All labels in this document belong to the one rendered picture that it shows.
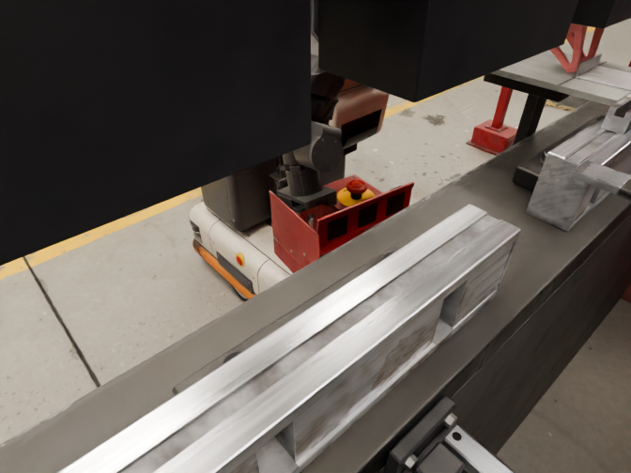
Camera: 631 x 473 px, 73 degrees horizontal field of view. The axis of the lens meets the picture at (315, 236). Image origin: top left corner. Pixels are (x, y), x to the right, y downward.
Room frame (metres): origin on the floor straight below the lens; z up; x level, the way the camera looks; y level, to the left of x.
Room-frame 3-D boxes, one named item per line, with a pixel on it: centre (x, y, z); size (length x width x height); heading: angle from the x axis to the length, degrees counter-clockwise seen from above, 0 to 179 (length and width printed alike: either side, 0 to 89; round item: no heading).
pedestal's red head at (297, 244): (0.64, -0.04, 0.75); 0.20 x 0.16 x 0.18; 124
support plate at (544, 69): (0.75, -0.40, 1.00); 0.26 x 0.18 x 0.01; 41
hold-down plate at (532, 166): (0.65, -0.43, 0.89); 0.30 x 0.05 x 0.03; 131
